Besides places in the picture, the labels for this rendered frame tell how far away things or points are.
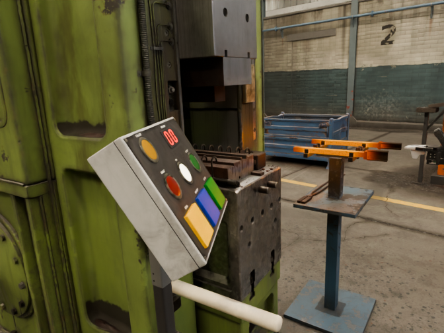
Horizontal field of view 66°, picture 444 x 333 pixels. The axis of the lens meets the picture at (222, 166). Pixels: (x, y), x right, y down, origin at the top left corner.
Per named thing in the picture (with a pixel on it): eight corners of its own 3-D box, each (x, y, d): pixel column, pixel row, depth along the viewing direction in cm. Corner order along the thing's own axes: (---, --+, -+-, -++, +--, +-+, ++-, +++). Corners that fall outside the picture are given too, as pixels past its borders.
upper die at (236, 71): (252, 84, 132) (251, 58, 129) (224, 86, 115) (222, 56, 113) (169, 86, 154) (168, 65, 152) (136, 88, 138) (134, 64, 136)
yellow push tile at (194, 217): (214, 230, 72) (195, 202, 71) (208, 247, 65) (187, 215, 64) (207, 234, 73) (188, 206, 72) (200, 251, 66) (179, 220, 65)
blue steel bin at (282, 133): (349, 158, 543) (351, 112, 526) (331, 169, 482) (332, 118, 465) (281, 151, 614) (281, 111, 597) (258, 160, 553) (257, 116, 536)
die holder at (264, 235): (281, 258, 160) (281, 166, 149) (241, 302, 129) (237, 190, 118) (187, 234, 190) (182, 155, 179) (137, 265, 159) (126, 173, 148)
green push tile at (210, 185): (226, 198, 92) (211, 175, 91) (222, 209, 84) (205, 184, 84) (220, 202, 92) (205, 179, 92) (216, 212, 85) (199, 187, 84)
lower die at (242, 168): (254, 172, 140) (253, 152, 138) (228, 185, 124) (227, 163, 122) (175, 163, 163) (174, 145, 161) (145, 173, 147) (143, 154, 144)
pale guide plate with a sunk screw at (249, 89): (255, 101, 161) (254, 64, 157) (246, 103, 154) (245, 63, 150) (251, 101, 162) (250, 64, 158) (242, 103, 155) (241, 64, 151)
